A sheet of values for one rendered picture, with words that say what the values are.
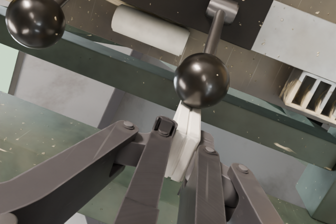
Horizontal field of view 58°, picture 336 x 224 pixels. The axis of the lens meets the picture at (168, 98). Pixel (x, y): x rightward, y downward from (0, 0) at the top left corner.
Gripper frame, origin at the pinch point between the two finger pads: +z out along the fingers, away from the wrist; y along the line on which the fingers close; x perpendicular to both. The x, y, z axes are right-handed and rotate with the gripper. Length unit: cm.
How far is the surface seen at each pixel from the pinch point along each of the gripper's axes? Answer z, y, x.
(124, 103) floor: 268, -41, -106
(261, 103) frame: 68, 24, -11
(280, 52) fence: 11.8, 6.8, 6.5
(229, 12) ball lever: 9.7, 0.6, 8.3
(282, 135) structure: 20.8, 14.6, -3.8
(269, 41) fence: 11.8, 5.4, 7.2
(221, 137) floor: 171, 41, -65
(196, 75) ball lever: -0.1, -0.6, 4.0
